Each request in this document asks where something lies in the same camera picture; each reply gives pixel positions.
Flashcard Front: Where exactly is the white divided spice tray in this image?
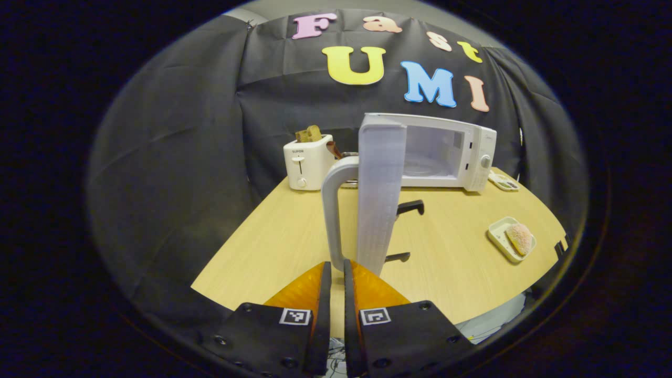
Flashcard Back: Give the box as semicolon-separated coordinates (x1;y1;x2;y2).
487;172;520;192

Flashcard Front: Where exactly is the sugared bread bun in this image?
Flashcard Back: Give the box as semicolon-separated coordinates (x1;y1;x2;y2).
505;223;533;257

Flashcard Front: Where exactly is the white microwave oven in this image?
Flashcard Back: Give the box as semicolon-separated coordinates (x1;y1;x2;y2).
321;112;498;277

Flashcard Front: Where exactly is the toast slice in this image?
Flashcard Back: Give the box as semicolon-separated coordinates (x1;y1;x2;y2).
295;124;323;143

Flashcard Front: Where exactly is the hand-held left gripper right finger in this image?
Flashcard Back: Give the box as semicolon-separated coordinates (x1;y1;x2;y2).
343;259;476;378

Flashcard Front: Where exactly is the black backdrop cloth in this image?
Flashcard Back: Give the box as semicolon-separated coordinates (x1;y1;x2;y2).
87;8;589;326

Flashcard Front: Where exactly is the glass microwave turntable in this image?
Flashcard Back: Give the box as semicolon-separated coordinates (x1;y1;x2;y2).
404;157;453;178

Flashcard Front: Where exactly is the small white food tray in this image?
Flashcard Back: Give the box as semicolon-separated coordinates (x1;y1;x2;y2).
487;216;537;264

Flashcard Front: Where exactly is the white toaster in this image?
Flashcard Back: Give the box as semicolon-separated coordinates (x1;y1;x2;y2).
283;134;337;192

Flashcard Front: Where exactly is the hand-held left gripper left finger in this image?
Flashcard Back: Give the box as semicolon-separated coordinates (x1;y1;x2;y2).
202;261;332;377

